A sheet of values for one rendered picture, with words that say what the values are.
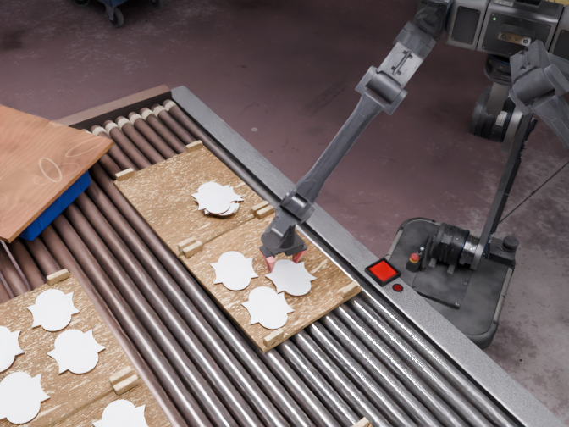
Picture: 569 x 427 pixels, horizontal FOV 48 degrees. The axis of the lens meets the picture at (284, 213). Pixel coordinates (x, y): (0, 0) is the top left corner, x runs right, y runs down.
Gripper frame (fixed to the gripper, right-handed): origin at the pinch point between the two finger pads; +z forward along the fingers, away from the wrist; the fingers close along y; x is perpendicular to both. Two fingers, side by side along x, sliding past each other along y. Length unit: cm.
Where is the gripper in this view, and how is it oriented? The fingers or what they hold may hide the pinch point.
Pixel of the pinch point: (282, 264)
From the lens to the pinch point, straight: 184.8
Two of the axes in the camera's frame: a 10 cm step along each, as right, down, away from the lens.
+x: -4.9, -5.7, 6.6
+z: -0.5, 7.7, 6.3
